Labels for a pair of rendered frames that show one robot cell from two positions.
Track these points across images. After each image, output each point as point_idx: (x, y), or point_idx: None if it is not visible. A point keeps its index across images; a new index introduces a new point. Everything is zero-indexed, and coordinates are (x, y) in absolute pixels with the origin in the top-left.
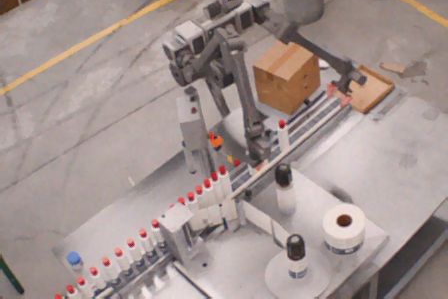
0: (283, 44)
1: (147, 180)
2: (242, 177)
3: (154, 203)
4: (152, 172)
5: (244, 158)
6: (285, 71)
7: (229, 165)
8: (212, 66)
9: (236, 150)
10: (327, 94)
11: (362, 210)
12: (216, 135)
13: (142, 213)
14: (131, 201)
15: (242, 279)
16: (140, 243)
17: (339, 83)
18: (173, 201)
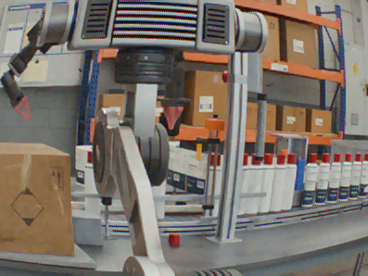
0: None
1: (321, 245)
2: (177, 219)
3: (313, 235)
4: (313, 249)
5: (188, 99)
6: (33, 144)
7: (186, 244)
8: (162, 127)
9: (163, 249)
10: (29, 112)
11: None
12: (212, 115)
13: (328, 232)
14: (342, 236)
15: None
16: (331, 221)
17: (20, 90)
18: (287, 235)
